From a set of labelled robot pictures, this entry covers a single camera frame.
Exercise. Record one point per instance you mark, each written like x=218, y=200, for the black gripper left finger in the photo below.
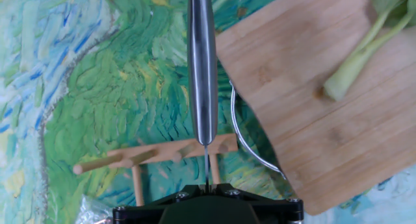
x=152, y=206

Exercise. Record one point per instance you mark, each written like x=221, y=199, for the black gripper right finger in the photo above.
x=273, y=207

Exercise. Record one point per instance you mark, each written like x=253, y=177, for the steel cleaver knife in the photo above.
x=202, y=71

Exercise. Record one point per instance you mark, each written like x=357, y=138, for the green pakchoi with long stem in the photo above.
x=351, y=68

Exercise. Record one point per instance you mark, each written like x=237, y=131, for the wooden peg dish rack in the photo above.
x=156, y=152

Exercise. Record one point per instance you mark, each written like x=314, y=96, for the wooden cutting board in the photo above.
x=325, y=136

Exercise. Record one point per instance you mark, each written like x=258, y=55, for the painted landscape tablecloth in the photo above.
x=97, y=87

